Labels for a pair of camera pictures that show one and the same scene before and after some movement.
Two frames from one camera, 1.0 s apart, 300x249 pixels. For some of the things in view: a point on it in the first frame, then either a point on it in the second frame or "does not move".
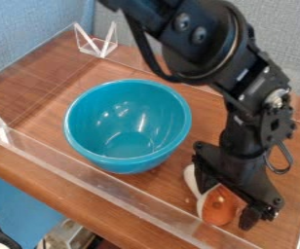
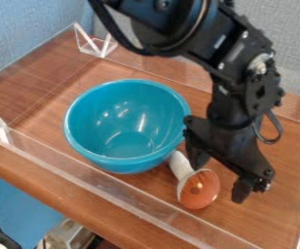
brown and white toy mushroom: x=220 y=203 -> x=200 y=187
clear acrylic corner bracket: x=93 y=46 does not move
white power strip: x=72 y=235 does not move
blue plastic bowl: x=127 y=124 does not move
